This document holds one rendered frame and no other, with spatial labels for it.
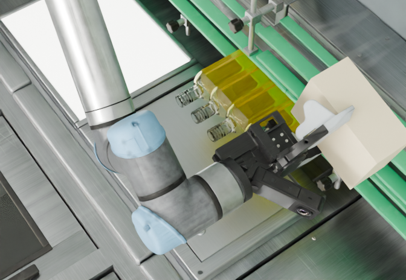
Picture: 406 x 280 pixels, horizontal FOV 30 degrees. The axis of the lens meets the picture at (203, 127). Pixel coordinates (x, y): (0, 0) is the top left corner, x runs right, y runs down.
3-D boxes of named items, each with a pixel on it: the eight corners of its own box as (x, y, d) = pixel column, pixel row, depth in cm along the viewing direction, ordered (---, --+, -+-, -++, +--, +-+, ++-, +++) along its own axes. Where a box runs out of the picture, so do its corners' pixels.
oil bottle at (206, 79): (265, 48, 174) (190, 91, 167) (267, 32, 170) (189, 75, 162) (281, 63, 172) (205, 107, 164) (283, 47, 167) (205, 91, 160)
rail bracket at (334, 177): (357, 162, 165) (310, 193, 161) (362, 144, 160) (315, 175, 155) (370, 175, 164) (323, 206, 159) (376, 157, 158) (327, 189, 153)
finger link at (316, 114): (331, 79, 110) (281, 118, 112) (356, 111, 109) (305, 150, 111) (335, 82, 113) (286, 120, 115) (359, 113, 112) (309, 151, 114)
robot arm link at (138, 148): (92, 131, 111) (125, 195, 113) (110, 134, 101) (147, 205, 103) (138, 106, 113) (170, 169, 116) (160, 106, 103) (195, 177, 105)
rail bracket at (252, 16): (271, 33, 167) (226, 58, 163) (277, -24, 154) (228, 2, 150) (280, 41, 166) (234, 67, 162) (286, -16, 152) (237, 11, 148)
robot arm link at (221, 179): (226, 210, 106) (217, 226, 113) (252, 194, 107) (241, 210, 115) (196, 167, 108) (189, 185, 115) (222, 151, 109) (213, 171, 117)
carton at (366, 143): (347, 56, 116) (310, 78, 114) (414, 138, 112) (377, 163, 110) (324, 90, 127) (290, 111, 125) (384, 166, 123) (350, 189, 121)
